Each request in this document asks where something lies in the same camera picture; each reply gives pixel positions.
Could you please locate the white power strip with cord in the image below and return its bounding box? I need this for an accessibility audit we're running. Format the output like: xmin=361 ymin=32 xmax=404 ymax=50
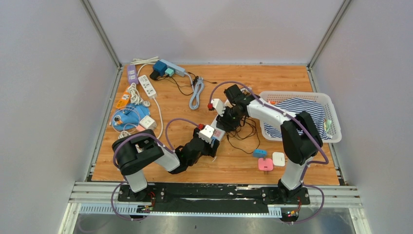
xmin=138 ymin=75 xmax=157 ymax=99

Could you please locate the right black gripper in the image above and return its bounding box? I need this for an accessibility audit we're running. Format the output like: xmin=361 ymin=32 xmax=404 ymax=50
xmin=215 ymin=106 xmax=243 ymax=133

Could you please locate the white power strip blue USB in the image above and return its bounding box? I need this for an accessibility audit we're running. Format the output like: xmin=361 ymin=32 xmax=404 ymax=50
xmin=210 ymin=115 xmax=226 ymax=142

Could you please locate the orange power strip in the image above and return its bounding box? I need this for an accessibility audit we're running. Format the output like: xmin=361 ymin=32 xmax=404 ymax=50
xmin=115 ymin=91 xmax=131 ymax=109

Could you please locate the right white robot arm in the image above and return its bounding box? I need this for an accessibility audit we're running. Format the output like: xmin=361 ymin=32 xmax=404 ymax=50
xmin=207 ymin=81 xmax=325 ymax=204

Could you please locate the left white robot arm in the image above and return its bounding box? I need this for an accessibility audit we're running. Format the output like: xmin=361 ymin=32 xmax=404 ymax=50
xmin=112 ymin=128 xmax=220 ymax=201

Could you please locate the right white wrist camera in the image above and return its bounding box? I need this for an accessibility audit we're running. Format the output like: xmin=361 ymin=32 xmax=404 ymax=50
xmin=208 ymin=98 xmax=226 ymax=117

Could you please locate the small blue charger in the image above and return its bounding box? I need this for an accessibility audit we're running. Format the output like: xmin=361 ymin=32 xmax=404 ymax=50
xmin=252 ymin=149 xmax=267 ymax=158

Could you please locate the black mounting rail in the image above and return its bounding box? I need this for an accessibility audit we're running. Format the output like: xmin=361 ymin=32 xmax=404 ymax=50
xmin=115 ymin=183 xmax=310 ymax=214

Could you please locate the purple power strip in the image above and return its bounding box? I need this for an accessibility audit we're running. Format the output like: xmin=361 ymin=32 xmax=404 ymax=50
xmin=127 ymin=64 xmax=139 ymax=85

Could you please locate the black charger with cable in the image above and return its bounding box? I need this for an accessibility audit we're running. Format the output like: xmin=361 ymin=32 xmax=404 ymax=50
xmin=225 ymin=117 xmax=262 ymax=155

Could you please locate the striped blue white cloth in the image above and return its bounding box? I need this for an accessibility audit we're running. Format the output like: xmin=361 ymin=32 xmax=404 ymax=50
xmin=269 ymin=97 xmax=332 ymax=140

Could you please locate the white plastic basket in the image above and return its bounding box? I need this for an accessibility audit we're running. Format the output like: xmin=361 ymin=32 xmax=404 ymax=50
xmin=259 ymin=91 xmax=342 ymax=143

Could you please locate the white cube adapter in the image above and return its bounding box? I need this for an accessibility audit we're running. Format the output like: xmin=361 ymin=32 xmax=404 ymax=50
xmin=139 ymin=116 xmax=157 ymax=130

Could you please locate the dark blue cube adapter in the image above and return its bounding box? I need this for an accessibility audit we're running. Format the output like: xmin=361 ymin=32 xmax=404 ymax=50
xmin=152 ymin=60 xmax=168 ymax=77

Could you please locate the light blue coiled cable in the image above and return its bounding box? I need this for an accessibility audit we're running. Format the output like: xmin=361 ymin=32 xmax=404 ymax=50
xmin=188 ymin=77 xmax=206 ymax=111

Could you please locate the white square charger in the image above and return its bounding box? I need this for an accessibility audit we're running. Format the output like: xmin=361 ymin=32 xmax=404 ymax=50
xmin=272 ymin=152 xmax=286 ymax=167

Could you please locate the light blue power strip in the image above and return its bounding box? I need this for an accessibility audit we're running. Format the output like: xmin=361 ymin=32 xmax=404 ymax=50
xmin=160 ymin=59 xmax=186 ymax=77

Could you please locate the pink square charger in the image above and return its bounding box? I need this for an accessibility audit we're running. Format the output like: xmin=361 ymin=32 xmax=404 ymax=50
xmin=258 ymin=157 xmax=274 ymax=172

